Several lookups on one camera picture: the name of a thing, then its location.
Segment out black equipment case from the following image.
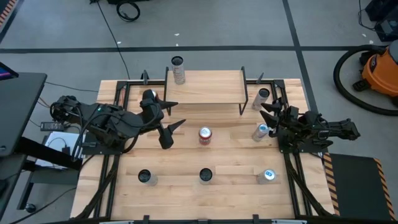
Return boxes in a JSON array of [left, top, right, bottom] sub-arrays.
[[365, 0, 398, 43]]

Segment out Celsius can pink band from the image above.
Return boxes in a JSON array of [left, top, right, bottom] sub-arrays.
[[198, 167, 214, 186]]

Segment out white paper sheets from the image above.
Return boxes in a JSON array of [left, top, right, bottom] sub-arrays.
[[35, 131, 86, 170]]

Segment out orange shop vacuum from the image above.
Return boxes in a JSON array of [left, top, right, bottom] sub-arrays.
[[333, 44, 398, 117], [353, 40, 398, 106]]

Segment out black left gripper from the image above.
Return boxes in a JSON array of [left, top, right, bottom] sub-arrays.
[[139, 89, 187, 150]]

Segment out orange Fanta soda can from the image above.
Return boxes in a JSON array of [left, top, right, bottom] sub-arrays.
[[198, 126, 213, 146]]

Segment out Celsius Tropical Vibe can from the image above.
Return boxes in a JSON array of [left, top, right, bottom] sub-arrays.
[[137, 169, 159, 187]]

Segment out black aluminium rig frame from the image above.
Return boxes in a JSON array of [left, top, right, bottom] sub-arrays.
[[74, 70, 336, 224]]

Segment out black floor cable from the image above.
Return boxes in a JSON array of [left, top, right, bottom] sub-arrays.
[[90, 0, 131, 80]]

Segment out wooden shelf black metal legs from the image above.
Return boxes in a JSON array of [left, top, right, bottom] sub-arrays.
[[164, 65, 249, 116]]

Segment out blue silver Red Bull can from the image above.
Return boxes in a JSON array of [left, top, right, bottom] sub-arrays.
[[251, 123, 270, 142], [256, 169, 277, 185]]

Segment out coiled black cable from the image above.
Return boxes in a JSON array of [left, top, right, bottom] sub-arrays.
[[116, 1, 141, 23]]

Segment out white Celsius energy can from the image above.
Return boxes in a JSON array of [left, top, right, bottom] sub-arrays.
[[170, 55, 187, 85]]

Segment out black hazard-striped floor mat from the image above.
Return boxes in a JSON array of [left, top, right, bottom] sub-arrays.
[[323, 152, 398, 222], [0, 0, 18, 27]]

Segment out Celsius Peach Vibe can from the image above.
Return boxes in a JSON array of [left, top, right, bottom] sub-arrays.
[[251, 88, 271, 111]]

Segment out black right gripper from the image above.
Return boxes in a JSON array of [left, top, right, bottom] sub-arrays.
[[259, 101, 301, 138]]

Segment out monitor with coloured screen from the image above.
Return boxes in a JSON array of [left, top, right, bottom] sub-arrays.
[[0, 61, 19, 81]]

